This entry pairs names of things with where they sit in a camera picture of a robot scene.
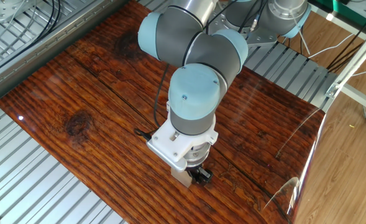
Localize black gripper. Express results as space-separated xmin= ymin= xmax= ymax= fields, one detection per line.
xmin=185 ymin=162 xmax=214 ymax=186

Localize pale wooden cube block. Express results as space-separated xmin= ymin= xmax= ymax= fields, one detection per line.
xmin=170 ymin=167 xmax=193 ymax=189

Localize glossy wood grain mat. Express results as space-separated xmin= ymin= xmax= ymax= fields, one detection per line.
xmin=0 ymin=0 xmax=326 ymax=224

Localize white aluminium crossbar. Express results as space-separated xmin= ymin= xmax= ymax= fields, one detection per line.
xmin=341 ymin=83 xmax=366 ymax=116

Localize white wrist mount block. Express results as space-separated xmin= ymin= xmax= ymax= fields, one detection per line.
xmin=146 ymin=101 xmax=219 ymax=172

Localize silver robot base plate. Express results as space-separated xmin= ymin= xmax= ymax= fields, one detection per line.
xmin=244 ymin=18 xmax=285 ymax=49

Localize black cable silver connector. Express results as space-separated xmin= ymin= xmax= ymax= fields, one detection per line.
xmin=206 ymin=0 xmax=268 ymax=35

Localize thin white cable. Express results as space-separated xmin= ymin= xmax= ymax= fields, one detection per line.
xmin=308 ymin=32 xmax=355 ymax=60

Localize white aluminium frame post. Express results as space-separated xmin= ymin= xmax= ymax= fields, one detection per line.
xmin=321 ymin=21 xmax=366 ymax=113

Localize black cables beside post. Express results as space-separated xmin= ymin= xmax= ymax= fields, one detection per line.
xmin=326 ymin=7 xmax=366 ymax=73

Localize grey metal rail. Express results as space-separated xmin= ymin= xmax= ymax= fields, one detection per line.
xmin=0 ymin=0 xmax=130 ymax=108

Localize tangled black cable bundle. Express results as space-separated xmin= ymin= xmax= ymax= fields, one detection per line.
xmin=0 ymin=0 xmax=171 ymax=142

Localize grey wire rack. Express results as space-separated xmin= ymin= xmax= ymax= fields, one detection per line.
xmin=0 ymin=0 xmax=90 ymax=74

